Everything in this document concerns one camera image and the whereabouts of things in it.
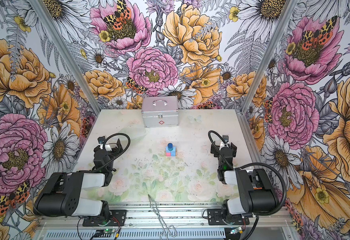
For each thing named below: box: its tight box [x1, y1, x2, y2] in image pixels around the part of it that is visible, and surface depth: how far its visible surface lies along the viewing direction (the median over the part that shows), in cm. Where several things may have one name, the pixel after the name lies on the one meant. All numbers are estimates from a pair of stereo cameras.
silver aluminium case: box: [141, 95, 179, 128], surface depth 107 cm
